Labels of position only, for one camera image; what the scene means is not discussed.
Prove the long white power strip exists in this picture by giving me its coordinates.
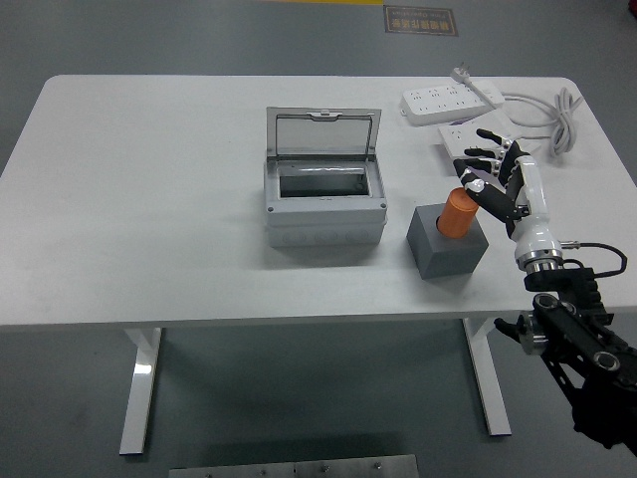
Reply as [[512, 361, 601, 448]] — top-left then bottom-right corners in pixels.
[[399, 83, 506, 126]]

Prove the white power cord with plug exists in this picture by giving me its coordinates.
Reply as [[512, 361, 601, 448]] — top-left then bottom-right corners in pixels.
[[450, 62, 584, 161]]

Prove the transparent hinged box lid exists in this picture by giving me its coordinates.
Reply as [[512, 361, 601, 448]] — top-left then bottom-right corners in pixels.
[[265, 106, 383, 161]]

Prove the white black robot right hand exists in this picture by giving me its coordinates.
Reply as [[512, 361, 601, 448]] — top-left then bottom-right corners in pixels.
[[451, 127, 566, 261]]

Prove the grey electrical enclosure box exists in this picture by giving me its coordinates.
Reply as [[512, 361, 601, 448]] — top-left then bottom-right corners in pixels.
[[263, 157, 389, 249]]

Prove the grey block holder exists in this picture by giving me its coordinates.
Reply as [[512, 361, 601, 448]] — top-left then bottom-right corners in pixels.
[[406, 202, 490, 281]]

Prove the grey metal plate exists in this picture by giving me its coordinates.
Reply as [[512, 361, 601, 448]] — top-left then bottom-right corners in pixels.
[[168, 453, 419, 478]]

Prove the white table leg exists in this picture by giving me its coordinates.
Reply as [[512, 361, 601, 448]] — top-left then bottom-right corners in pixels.
[[461, 318, 513, 438], [118, 327, 163, 456]]

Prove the brown floor sign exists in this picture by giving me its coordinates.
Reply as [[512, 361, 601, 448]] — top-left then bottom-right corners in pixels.
[[383, 4, 459, 37]]

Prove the orange cylindrical battery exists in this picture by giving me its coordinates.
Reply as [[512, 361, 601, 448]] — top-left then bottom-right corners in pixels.
[[436, 187, 479, 239]]

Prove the white square socket panel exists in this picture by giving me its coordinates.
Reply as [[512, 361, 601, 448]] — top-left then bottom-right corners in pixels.
[[437, 122, 499, 176]]

